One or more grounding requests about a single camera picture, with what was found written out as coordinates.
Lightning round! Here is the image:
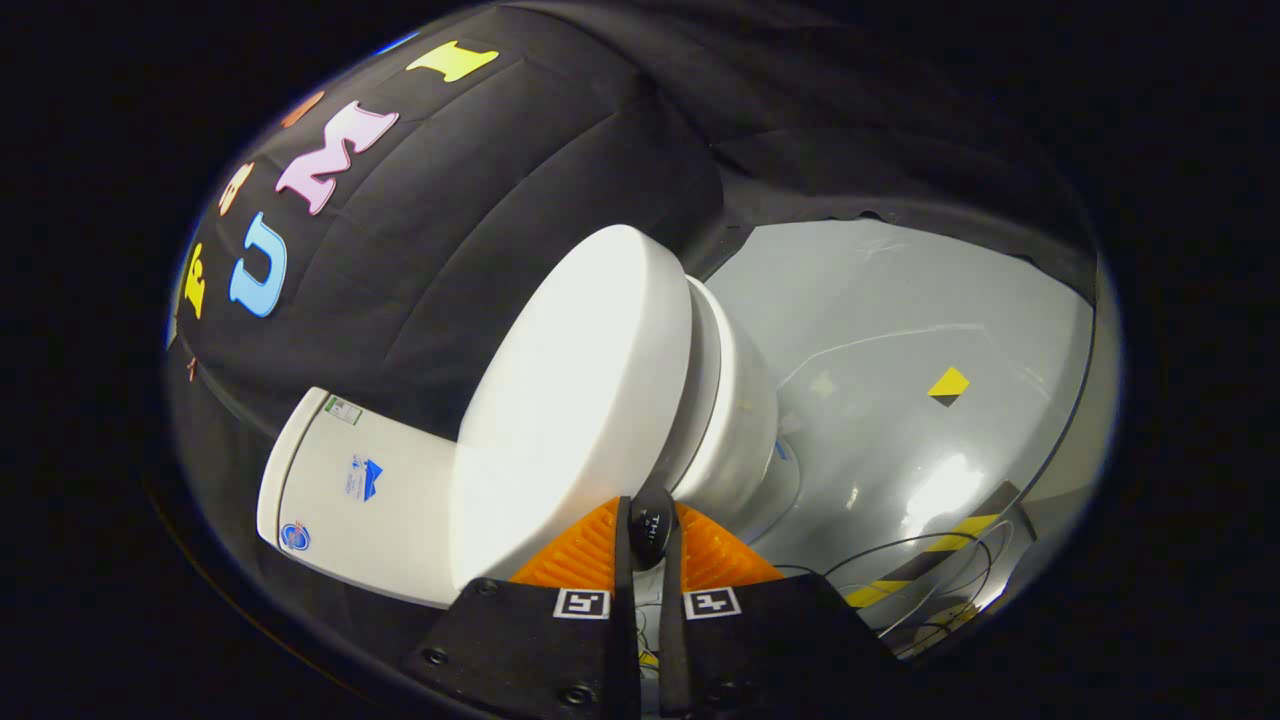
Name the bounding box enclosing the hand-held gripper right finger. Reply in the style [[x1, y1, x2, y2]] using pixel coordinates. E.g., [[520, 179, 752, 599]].
[[655, 500, 901, 720]]

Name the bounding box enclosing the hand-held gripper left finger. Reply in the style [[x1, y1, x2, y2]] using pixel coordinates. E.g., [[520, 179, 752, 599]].
[[403, 497, 641, 720]]

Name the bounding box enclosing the white toilet lid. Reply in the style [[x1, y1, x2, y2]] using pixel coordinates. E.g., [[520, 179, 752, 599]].
[[450, 224, 694, 591]]

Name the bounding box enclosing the white toilet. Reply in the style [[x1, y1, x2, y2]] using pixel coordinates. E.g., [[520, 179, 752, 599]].
[[257, 275, 801, 608]]

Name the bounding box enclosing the yellow black striped tape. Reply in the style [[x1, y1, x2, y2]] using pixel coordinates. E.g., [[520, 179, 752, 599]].
[[845, 482, 1023, 608]]

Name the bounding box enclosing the black backdrop cloth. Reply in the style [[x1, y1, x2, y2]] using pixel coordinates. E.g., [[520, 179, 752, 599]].
[[165, 0, 1101, 641]]

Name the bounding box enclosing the thin black cable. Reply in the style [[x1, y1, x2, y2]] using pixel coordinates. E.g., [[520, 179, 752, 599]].
[[780, 530, 1011, 651]]

